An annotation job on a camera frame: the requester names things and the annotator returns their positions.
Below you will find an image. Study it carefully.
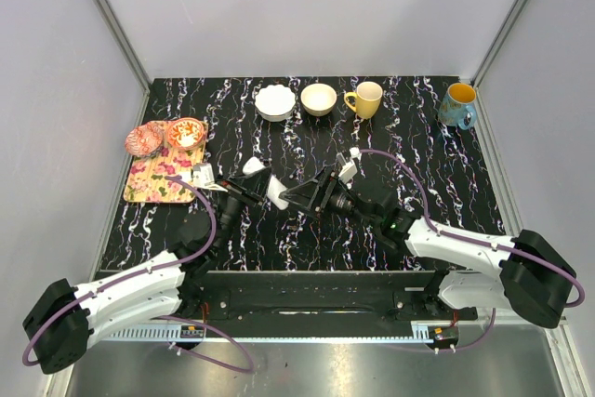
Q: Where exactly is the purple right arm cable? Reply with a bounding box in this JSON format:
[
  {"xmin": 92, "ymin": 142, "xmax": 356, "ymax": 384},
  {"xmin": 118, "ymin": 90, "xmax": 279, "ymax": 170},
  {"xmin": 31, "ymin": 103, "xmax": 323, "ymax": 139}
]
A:
[{"xmin": 360, "ymin": 149, "xmax": 586, "ymax": 354}]

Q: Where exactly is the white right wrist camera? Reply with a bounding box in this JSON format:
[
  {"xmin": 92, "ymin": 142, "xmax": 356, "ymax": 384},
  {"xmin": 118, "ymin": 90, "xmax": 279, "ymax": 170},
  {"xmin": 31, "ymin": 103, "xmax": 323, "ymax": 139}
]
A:
[{"xmin": 337, "ymin": 147, "xmax": 362, "ymax": 184}]

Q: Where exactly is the white remote control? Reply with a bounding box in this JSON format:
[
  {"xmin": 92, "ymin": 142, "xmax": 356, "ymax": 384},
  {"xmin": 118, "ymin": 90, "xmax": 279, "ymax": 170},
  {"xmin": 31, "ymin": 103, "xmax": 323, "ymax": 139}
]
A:
[{"xmin": 242, "ymin": 156, "xmax": 289, "ymax": 210}]

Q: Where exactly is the white scalloped bowl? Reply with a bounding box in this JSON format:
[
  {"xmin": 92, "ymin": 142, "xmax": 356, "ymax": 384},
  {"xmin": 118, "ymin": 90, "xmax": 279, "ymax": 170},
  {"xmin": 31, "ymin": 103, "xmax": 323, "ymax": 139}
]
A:
[{"xmin": 255, "ymin": 85, "xmax": 296, "ymax": 123}]

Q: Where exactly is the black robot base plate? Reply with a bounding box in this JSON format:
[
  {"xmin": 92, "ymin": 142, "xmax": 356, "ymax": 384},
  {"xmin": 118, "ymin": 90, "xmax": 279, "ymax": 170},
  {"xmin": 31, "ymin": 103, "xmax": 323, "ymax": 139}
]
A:
[{"xmin": 174, "ymin": 271, "xmax": 478, "ymax": 326}]

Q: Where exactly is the floral rectangular tray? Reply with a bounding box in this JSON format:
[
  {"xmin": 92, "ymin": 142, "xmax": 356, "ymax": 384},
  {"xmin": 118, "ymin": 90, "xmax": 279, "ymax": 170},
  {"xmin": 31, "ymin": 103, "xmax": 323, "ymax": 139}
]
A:
[{"xmin": 123, "ymin": 121, "xmax": 208, "ymax": 204}]

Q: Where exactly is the red patterned shallow bowl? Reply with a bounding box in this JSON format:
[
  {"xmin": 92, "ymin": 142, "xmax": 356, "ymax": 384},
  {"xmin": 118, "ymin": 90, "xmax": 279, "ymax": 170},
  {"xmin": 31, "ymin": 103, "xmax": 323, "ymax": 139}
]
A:
[{"xmin": 125, "ymin": 122, "xmax": 164, "ymax": 157}]

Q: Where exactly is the cream round bowl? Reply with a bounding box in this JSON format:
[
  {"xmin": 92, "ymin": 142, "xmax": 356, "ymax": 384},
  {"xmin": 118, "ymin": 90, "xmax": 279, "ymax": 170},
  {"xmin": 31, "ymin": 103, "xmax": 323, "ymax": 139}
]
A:
[{"xmin": 300, "ymin": 83, "xmax": 337, "ymax": 117}]

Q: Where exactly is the right electronics connector box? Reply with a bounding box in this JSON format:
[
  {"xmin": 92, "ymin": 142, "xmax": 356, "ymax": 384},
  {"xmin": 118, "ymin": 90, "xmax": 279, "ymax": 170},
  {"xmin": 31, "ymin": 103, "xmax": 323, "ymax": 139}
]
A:
[{"xmin": 429, "ymin": 325, "xmax": 459, "ymax": 343}]

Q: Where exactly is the blue floral mug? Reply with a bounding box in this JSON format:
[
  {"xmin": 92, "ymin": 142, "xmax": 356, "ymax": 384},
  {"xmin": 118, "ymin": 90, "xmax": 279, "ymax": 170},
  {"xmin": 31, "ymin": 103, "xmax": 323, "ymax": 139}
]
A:
[{"xmin": 438, "ymin": 83, "xmax": 477, "ymax": 130}]

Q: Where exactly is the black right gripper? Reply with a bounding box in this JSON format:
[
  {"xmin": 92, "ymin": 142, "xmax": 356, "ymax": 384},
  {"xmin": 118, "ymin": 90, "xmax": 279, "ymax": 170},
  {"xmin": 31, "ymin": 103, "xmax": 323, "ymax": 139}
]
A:
[{"xmin": 280, "ymin": 165, "xmax": 378, "ymax": 230}]

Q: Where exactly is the left aluminium frame post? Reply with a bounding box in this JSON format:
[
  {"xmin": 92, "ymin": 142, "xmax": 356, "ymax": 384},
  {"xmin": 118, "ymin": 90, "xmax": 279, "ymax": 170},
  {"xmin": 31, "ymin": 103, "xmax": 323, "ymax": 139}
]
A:
[{"xmin": 93, "ymin": 0, "xmax": 152, "ymax": 92}]

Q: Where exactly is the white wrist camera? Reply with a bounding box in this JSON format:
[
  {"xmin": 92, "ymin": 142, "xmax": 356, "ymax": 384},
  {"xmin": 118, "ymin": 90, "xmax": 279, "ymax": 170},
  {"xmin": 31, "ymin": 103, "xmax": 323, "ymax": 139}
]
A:
[
  {"xmin": 337, "ymin": 147, "xmax": 362, "ymax": 184},
  {"xmin": 181, "ymin": 163, "xmax": 226, "ymax": 192}
]

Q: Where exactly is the yellow mug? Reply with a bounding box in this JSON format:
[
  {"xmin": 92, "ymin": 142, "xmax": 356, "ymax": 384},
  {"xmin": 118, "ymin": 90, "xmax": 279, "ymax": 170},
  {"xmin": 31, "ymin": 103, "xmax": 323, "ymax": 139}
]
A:
[{"xmin": 344, "ymin": 81, "xmax": 383, "ymax": 119}]

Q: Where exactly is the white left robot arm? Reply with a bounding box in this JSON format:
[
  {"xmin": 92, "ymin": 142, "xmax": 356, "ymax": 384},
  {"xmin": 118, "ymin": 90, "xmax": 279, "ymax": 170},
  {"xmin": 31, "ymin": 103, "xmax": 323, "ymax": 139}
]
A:
[{"xmin": 22, "ymin": 166, "xmax": 271, "ymax": 375}]

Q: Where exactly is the orange floral bowl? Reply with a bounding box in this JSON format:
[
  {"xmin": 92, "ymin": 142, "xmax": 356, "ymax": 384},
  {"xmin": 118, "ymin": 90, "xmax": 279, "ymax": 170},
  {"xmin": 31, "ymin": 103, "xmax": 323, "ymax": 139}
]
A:
[{"xmin": 165, "ymin": 117, "xmax": 205, "ymax": 151}]

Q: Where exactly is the aluminium front rail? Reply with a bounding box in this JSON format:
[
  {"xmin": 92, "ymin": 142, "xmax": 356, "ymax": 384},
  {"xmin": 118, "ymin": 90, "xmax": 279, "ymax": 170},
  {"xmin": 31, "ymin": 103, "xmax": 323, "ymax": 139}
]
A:
[{"xmin": 105, "ymin": 316, "xmax": 434, "ymax": 344}]

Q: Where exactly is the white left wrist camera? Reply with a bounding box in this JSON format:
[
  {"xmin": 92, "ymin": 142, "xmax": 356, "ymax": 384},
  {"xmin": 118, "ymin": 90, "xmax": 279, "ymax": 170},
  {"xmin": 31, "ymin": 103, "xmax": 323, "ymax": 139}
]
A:
[{"xmin": 181, "ymin": 163, "xmax": 226, "ymax": 192}]

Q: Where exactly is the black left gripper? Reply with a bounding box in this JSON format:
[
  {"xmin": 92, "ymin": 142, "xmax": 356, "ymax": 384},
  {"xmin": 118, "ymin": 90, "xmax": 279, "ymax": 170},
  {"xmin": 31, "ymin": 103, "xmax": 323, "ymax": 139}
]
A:
[{"xmin": 211, "ymin": 166, "xmax": 273, "ymax": 252}]

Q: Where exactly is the aluminium frame post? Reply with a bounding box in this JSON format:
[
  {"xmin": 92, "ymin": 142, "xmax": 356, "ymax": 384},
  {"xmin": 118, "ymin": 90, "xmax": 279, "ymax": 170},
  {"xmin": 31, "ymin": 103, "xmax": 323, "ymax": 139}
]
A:
[
  {"xmin": 93, "ymin": 0, "xmax": 152, "ymax": 92},
  {"xmin": 471, "ymin": 0, "xmax": 559, "ymax": 86}
]

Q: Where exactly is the electronics connector box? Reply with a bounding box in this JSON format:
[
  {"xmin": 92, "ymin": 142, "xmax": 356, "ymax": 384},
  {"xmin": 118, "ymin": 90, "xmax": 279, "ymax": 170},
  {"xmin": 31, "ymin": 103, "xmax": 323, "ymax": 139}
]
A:
[
  {"xmin": 429, "ymin": 325, "xmax": 459, "ymax": 343},
  {"xmin": 179, "ymin": 324, "xmax": 205, "ymax": 342}
]

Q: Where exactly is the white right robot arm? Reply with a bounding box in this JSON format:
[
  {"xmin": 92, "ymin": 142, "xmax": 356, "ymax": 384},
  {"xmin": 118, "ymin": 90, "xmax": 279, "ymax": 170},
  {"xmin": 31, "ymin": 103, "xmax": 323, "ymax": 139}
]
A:
[{"xmin": 268, "ymin": 167, "xmax": 576, "ymax": 328}]

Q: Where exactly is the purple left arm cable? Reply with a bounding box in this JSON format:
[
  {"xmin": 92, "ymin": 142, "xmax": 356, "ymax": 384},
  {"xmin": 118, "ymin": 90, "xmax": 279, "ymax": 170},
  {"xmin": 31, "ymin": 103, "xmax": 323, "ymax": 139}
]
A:
[{"xmin": 21, "ymin": 173, "xmax": 256, "ymax": 374}]

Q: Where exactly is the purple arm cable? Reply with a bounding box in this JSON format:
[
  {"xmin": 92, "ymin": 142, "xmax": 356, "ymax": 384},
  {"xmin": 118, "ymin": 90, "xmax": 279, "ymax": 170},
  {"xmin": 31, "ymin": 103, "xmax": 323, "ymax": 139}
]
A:
[
  {"xmin": 21, "ymin": 173, "xmax": 256, "ymax": 374},
  {"xmin": 360, "ymin": 149, "xmax": 586, "ymax": 354}
]

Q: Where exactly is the left electronics connector box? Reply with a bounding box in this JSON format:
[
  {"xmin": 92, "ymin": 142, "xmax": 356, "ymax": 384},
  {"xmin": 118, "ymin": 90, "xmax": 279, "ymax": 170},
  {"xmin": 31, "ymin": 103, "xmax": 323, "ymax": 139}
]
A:
[{"xmin": 179, "ymin": 324, "xmax": 205, "ymax": 342}]

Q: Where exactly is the right aluminium frame post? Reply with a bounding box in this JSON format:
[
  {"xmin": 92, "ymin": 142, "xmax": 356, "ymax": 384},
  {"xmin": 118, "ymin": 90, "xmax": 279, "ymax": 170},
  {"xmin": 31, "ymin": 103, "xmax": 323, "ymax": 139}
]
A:
[{"xmin": 471, "ymin": 0, "xmax": 559, "ymax": 86}]

